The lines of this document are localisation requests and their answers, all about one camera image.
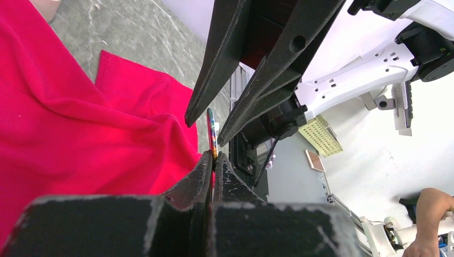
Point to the red t-shirt garment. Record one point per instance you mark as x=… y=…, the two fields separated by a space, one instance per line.
x=61 y=133

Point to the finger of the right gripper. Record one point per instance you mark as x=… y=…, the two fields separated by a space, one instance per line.
x=278 y=73
x=222 y=54

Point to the aluminium frame rail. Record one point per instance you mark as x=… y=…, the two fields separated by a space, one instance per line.
x=363 y=243

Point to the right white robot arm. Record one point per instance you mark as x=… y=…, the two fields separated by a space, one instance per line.
x=421 y=51

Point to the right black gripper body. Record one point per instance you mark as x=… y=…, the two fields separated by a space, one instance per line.
x=253 y=146

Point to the yellow perforated plate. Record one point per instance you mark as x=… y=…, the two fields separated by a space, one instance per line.
x=321 y=136

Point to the right white jointed PVC pole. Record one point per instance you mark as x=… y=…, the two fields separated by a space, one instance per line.
x=47 y=8

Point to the person forearm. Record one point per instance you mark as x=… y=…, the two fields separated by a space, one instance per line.
x=431 y=207

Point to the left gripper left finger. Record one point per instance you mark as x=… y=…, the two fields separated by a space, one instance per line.
x=173 y=223

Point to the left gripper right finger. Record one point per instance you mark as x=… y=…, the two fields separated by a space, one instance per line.
x=242 y=224

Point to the person hand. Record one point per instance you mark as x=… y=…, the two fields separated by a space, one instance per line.
x=422 y=248

